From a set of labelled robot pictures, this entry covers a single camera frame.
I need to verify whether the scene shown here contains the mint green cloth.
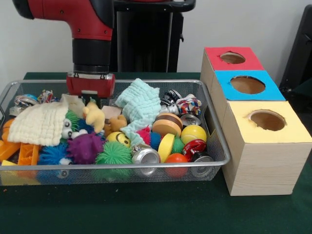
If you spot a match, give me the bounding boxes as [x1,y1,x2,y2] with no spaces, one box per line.
[114,78,161,147]

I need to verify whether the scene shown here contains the yellow ball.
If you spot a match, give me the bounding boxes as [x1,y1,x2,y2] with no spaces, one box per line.
[180,125,207,145]

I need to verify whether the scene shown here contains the yellow plush duck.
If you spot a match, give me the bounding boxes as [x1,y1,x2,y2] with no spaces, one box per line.
[82,101,106,134]

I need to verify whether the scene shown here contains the green stringy rubber ball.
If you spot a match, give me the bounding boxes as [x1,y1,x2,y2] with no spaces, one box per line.
[95,141,132,181]

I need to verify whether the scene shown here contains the black stand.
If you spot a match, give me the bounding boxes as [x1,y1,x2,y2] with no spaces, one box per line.
[279,4,312,92]

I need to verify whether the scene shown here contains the crushed red can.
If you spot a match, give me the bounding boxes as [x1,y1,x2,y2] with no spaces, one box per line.
[182,138,215,177]

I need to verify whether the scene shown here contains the shallow silver mesh bin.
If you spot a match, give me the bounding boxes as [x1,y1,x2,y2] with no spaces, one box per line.
[0,79,231,186]

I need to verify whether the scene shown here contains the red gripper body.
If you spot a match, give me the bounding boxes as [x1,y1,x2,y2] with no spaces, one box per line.
[66,72,117,98]

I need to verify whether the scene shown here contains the cream knitted cloth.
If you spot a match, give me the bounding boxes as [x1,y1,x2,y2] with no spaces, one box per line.
[7,94,86,147]

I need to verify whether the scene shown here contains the wooden box with three holes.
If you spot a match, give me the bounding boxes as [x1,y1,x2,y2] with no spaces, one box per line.
[200,46,312,197]

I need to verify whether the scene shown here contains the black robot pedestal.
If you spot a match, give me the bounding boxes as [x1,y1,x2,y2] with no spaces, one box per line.
[109,0,197,73]

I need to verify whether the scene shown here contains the toy hamburger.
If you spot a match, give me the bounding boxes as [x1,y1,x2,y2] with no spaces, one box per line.
[152,113,183,137]

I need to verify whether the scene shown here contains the blue stringy ball with eyes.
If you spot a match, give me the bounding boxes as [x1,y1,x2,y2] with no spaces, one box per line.
[38,143,73,184]

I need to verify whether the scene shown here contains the purple spiky rubber toy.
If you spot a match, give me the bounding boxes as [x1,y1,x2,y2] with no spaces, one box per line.
[67,133,105,164]

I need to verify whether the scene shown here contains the orange red ball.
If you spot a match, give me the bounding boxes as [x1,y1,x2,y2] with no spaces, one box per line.
[165,153,189,177]

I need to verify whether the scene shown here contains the dark green tablecloth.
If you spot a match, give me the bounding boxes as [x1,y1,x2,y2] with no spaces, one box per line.
[292,79,312,98]
[0,71,312,234]

